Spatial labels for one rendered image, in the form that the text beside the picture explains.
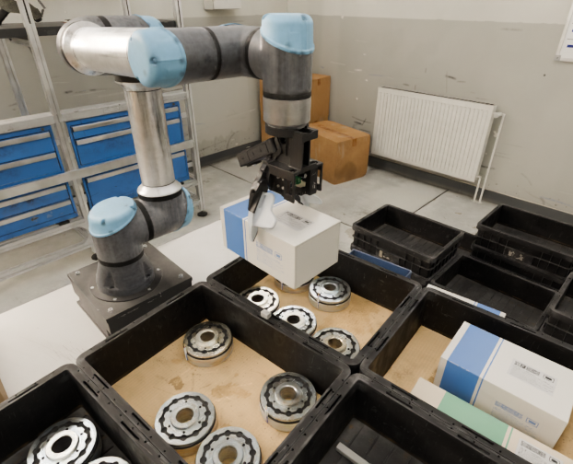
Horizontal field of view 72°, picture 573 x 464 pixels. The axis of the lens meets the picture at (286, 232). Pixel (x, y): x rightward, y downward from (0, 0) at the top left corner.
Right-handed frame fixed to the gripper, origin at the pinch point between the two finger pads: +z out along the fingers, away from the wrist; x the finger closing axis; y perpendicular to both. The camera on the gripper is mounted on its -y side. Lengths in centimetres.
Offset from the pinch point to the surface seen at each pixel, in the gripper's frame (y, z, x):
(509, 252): 15, 59, 127
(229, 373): 1.2, 27.7, -14.9
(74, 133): -194, 32, 27
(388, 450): 32.4, 27.6, -6.0
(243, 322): -2.7, 21.5, -7.7
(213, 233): -64, 41, 27
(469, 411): 39.7, 21.4, 5.4
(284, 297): -7.4, 27.8, 9.2
